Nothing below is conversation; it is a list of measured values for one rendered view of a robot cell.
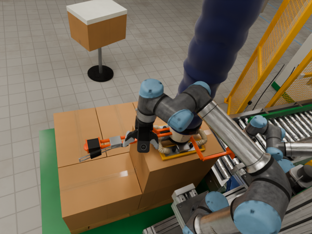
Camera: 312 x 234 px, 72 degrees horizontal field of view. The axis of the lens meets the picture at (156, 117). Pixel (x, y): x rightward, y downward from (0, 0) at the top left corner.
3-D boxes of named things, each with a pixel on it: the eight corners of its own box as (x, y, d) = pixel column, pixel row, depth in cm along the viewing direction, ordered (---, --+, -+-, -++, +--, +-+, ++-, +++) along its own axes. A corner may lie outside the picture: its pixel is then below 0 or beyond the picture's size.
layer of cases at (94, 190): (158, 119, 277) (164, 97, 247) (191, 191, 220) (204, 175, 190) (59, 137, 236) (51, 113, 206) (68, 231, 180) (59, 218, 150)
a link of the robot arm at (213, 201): (224, 209, 112) (236, 200, 102) (211, 230, 104) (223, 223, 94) (205, 193, 116) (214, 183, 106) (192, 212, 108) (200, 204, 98)
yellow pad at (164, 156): (198, 139, 163) (200, 136, 160) (204, 151, 158) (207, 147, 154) (157, 149, 152) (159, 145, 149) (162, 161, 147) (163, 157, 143)
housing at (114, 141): (119, 139, 141) (120, 134, 137) (121, 147, 137) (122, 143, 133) (108, 140, 138) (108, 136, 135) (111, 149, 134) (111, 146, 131)
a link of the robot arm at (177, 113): (203, 104, 67) (176, 86, 71) (183, 122, 61) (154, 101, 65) (196, 120, 73) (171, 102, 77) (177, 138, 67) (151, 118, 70)
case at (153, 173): (187, 138, 213) (199, 112, 183) (206, 174, 190) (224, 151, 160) (129, 152, 193) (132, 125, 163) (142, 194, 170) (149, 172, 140)
